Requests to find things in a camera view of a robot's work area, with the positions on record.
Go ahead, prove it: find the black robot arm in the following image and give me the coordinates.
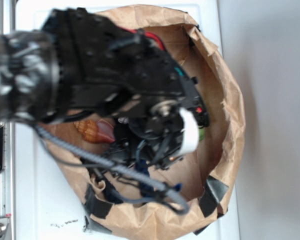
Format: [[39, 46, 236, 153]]
[[0, 8, 210, 169]]

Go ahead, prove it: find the brown paper bag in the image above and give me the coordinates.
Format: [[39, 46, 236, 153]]
[[36, 3, 248, 240]]

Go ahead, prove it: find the dark blue rope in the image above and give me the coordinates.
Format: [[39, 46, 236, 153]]
[[103, 159, 184, 204]]

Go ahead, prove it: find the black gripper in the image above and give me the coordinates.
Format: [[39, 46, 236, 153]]
[[107, 117, 190, 170]]

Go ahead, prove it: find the orange conch seashell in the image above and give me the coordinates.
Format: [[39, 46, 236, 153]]
[[74, 119, 115, 144]]

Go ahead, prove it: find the aluminium frame rail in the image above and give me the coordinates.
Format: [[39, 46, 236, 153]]
[[0, 0, 16, 240]]

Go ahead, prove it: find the grey braided cable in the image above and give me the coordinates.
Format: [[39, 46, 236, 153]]
[[34, 124, 191, 216]]

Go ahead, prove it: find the green plush toy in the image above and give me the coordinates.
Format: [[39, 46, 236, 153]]
[[198, 126, 206, 141]]

